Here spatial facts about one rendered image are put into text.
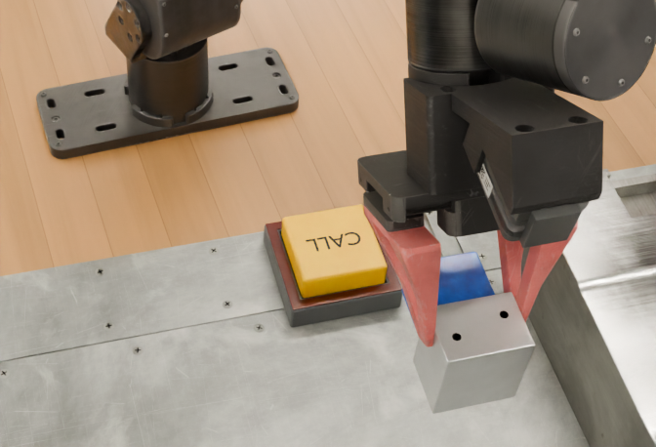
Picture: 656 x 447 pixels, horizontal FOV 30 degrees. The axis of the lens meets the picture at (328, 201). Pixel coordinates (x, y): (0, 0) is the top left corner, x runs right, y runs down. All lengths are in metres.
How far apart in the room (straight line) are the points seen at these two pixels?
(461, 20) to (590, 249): 0.26
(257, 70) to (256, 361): 0.28
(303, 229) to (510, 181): 0.34
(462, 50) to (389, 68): 0.45
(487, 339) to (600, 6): 0.21
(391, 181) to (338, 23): 0.47
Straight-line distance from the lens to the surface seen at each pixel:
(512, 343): 0.66
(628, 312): 0.78
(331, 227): 0.85
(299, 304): 0.83
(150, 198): 0.92
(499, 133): 0.53
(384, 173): 0.63
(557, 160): 0.53
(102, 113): 0.97
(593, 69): 0.54
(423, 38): 0.60
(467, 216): 0.61
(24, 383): 0.83
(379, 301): 0.85
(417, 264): 0.61
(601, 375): 0.78
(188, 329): 0.84
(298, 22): 1.07
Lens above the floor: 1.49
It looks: 48 degrees down
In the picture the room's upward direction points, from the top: 6 degrees clockwise
